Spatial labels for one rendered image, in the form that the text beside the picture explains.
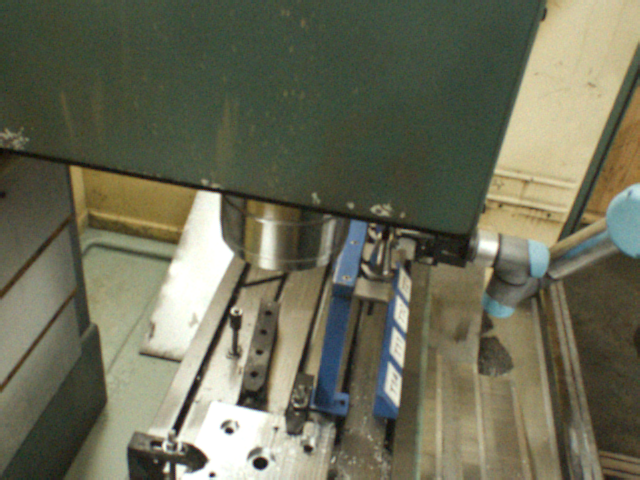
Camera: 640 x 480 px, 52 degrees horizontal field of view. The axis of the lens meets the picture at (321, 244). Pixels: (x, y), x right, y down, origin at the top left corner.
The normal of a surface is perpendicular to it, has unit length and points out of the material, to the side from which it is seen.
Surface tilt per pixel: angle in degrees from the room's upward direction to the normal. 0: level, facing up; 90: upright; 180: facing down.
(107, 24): 90
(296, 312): 0
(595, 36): 91
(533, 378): 17
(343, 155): 90
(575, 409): 0
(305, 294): 0
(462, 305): 24
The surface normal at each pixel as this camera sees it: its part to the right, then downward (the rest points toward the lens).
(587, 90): -0.18, 0.56
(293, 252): 0.17, 0.60
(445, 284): 0.04, -0.49
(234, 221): -0.72, 0.34
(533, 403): -0.18, -0.82
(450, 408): 0.14, -0.87
